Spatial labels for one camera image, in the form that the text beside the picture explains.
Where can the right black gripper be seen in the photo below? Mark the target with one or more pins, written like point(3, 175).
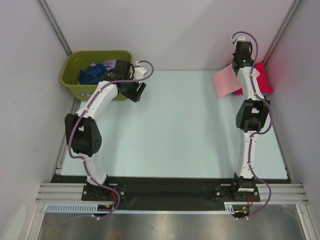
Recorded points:
point(234, 54)

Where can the right aluminium frame post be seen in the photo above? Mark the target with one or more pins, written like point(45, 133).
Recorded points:
point(282, 29)

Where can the lilac t shirt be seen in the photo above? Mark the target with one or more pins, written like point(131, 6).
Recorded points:
point(110, 64)

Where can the pink t shirt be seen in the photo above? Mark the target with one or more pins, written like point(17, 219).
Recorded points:
point(246, 78)

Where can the folded red t shirt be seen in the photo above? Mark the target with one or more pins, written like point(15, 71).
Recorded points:
point(263, 80)

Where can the olive green plastic bin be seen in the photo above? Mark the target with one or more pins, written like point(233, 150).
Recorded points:
point(80, 61)

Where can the left aluminium frame post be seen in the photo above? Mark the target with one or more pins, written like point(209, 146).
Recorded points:
point(48, 14)

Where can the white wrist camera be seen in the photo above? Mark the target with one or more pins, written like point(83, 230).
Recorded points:
point(139, 71)
point(241, 38)

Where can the folded blue t shirt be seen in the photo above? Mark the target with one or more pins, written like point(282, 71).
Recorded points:
point(265, 95)

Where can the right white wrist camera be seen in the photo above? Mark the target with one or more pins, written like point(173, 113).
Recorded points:
point(241, 38)

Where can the dark blue t shirt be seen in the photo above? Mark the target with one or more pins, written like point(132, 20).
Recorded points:
point(92, 75)

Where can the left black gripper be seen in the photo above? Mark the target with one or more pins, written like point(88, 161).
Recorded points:
point(134, 95)

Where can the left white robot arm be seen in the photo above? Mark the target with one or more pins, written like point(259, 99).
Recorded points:
point(83, 137)

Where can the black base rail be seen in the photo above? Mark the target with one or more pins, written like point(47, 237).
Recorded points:
point(163, 193)

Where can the aluminium frame post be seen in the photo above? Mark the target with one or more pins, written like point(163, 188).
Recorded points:
point(48, 14)
point(282, 29)

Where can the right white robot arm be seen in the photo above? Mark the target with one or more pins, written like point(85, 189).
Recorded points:
point(253, 112)

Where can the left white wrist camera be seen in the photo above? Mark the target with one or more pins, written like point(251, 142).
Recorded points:
point(139, 71)

